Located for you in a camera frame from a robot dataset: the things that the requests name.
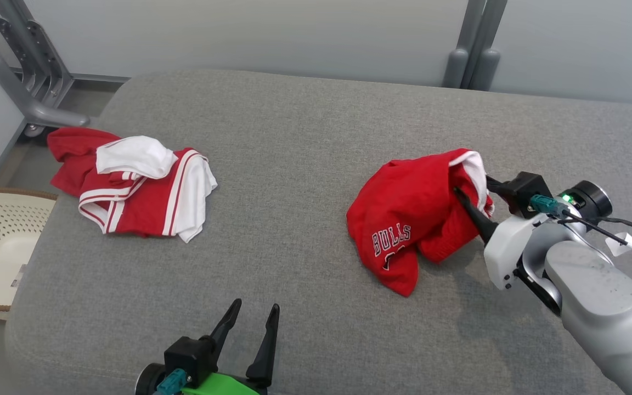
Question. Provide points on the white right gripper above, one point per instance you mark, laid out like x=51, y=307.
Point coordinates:
x=505, y=247

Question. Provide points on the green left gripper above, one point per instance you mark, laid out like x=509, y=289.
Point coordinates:
x=217, y=387

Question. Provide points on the red Bulls shorts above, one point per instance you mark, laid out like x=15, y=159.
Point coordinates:
x=404, y=203

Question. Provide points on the red and white t-shirt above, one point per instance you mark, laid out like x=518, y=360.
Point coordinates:
x=146, y=203

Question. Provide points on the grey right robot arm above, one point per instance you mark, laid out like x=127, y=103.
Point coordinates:
x=596, y=291

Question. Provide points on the grey metal wheeled stand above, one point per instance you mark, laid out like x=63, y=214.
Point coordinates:
x=36, y=109

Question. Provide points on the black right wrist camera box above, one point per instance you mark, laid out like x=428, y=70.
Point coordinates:
x=524, y=189

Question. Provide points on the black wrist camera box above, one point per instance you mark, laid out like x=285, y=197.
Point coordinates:
x=187, y=356
x=524, y=189

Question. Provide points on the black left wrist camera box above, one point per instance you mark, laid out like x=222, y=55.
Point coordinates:
x=187, y=356

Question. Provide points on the grey vertical partition post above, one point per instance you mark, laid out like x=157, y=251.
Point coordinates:
x=478, y=44

